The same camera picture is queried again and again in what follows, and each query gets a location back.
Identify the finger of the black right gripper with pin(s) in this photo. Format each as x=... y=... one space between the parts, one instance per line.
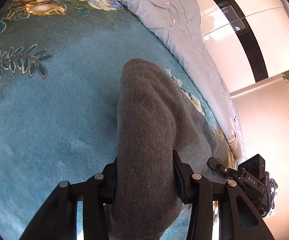
x=217 y=167

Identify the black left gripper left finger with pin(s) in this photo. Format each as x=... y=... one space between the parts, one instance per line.
x=57 y=217

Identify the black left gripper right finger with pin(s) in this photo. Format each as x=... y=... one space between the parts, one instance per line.
x=238 y=218

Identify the grey sweatshirt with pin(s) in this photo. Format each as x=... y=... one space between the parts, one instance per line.
x=155 y=118

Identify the white glossy wardrobe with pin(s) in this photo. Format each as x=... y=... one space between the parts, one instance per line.
x=247 y=39

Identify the teal floral bed blanket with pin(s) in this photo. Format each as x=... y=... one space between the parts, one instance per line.
x=60 y=68

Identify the light blue floral quilt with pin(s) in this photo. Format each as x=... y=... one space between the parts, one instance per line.
x=176 y=23

